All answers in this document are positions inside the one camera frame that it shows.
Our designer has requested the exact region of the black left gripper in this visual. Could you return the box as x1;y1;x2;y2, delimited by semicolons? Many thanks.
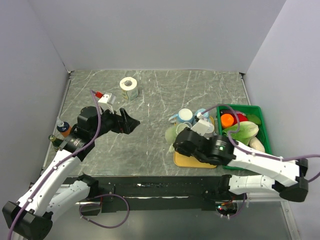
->
90;105;140;139

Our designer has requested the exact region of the light green mug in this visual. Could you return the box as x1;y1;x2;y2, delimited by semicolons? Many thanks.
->
164;123;189;153

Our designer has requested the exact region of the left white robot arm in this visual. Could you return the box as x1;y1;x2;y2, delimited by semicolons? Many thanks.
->
2;106;140;240

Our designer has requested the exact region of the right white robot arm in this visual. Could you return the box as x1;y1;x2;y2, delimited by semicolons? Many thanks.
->
173;128;309;203

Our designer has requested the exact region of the light blue faceted mug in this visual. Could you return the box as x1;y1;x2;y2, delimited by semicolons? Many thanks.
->
192;108;210;125

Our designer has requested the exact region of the light blue white mug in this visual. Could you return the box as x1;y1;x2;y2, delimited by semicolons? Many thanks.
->
168;108;194;124

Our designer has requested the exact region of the yellow tray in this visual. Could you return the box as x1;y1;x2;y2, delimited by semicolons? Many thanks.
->
173;116;217;169

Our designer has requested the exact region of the orange toy fruit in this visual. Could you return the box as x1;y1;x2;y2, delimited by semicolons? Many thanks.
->
220;113;235;129

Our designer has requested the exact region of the green toy cabbage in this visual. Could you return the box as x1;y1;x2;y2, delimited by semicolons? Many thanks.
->
230;121;259;146

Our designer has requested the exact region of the white toy radish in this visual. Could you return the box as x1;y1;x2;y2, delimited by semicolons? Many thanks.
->
248;137;266;153

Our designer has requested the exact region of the white paper towel roll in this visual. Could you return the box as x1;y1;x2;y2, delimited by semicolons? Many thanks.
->
119;77;139;100

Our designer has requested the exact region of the red toy pepper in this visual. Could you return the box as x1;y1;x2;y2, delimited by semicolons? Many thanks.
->
232;113;248;125

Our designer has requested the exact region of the dark purple toy eggplant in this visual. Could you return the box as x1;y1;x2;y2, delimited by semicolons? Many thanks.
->
219;109;246;116

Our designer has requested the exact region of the green plastic bin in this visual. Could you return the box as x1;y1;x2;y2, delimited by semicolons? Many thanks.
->
216;104;272;155

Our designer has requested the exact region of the green toy vegetable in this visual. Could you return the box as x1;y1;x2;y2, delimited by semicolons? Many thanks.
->
246;114;262;126

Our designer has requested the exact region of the orange juice bottle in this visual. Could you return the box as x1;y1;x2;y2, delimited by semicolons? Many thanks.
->
56;117;72;137

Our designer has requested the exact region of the green bottle gold cap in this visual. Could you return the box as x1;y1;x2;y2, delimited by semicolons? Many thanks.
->
48;134;63;152

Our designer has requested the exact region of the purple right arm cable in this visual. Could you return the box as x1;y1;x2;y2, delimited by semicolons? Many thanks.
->
198;103;320;182

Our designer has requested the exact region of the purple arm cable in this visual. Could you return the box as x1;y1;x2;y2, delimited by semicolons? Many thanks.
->
198;103;320;182
7;90;104;240

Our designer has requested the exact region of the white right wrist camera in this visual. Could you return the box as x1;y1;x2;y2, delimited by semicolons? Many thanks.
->
191;114;214;137

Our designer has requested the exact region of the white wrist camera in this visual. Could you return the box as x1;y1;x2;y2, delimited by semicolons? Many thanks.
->
191;114;214;137
94;91;116;114

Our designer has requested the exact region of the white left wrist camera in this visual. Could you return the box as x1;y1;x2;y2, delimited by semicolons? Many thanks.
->
94;91;116;114

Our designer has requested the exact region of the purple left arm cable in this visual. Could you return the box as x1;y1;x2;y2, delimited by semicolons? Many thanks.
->
7;90;104;240

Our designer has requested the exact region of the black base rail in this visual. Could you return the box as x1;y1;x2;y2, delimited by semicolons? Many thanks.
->
59;175;248;214

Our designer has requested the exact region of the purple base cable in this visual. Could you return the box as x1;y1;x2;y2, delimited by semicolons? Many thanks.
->
78;194;130;229

